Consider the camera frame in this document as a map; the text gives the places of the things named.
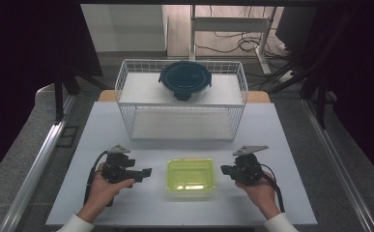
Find person's left hand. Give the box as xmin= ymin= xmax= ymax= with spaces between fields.
xmin=83 ymin=162 xmax=136 ymax=217

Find white cabinet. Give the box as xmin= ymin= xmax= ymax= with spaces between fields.
xmin=80 ymin=3 xmax=168 ymax=53

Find left hand-held gripper cable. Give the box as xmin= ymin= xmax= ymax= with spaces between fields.
xmin=83 ymin=150 xmax=115 ymax=208

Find wooden table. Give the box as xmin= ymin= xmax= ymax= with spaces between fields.
xmin=97 ymin=89 xmax=272 ymax=104

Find black floor cables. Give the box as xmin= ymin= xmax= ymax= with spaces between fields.
xmin=193 ymin=5 xmax=294 ymax=57

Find hand-held gripper cable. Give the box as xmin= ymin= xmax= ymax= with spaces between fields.
xmin=260 ymin=163 xmax=286 ymax=214
xmin=83 ymin=150 xmax=115 ymax=208

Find right hand-held gripper cable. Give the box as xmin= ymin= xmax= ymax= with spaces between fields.
xmin=260 ymin=163 xmax=286 ymax=214

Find yellow-green rectangular container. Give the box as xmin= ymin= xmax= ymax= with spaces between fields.
xmin=165 ymin=158 xmax=216 ymax=195

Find white wire shelf rack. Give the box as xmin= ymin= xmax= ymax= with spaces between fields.
xmin=114 ymin=58 xmax=249 ymax=142

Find white metal desk frame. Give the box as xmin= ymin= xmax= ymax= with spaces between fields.
xmin=188 ymin=4 xmax=277 ymax=75

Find metal rail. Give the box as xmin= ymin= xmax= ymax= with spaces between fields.
xmin=0 ymin=95 xmax=76 ymax=232
xmin=302 ymin=98 xmax=374 ymax=232

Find person's right hand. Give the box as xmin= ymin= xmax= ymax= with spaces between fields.
xmin=235 ymin=176 xmax=280 ymax=220

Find dark curtain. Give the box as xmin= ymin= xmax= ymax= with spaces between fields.
xmin=0 ymin=0 xmax=104 ymax=189
xmin=303 ymin=0 xmax=374 ymax=189

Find white power strip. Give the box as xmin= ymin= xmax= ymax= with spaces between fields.
xmin=277 ymin=70 xmax=297 ymax=83

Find black square floor frame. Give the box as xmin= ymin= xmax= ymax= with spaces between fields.
xmin=56 ymin=125 xmax=79 ymax=149

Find black computer case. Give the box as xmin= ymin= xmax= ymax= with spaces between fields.
xmin=274 ymin=6 xmax=318 ymax=52

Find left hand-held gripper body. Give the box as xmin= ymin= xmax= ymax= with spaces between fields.
xmin=101 ymin=144 xmax=131 ymax=184

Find round container with blue lid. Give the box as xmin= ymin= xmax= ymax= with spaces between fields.
xmin=158 ymin=61 xmax=214 ymax=102

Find black stand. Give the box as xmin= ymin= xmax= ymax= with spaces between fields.
xmin=300 ymin=62 xmax=337 ymax=131
xmin=53 ymin=62 xmax=81 ymax=126

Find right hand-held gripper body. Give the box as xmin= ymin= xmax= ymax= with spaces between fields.
xmin=232 ymin=145 xmax=270 ymax=187

